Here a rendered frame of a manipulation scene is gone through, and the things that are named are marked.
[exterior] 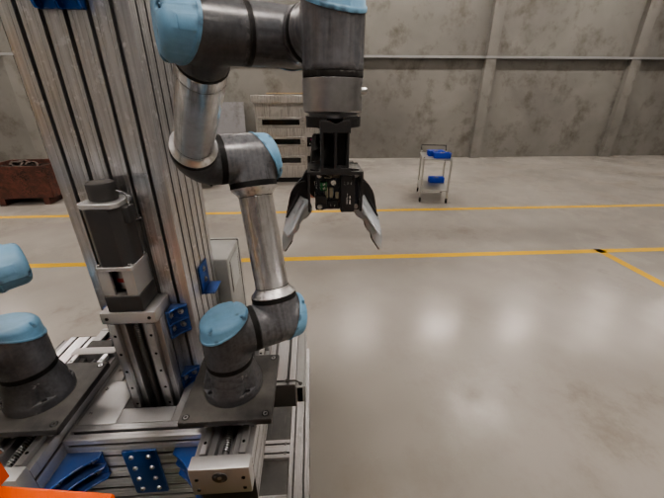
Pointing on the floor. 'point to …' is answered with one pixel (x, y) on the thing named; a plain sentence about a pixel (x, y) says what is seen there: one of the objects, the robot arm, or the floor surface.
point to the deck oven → (286, 130)
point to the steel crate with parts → (28, 181)
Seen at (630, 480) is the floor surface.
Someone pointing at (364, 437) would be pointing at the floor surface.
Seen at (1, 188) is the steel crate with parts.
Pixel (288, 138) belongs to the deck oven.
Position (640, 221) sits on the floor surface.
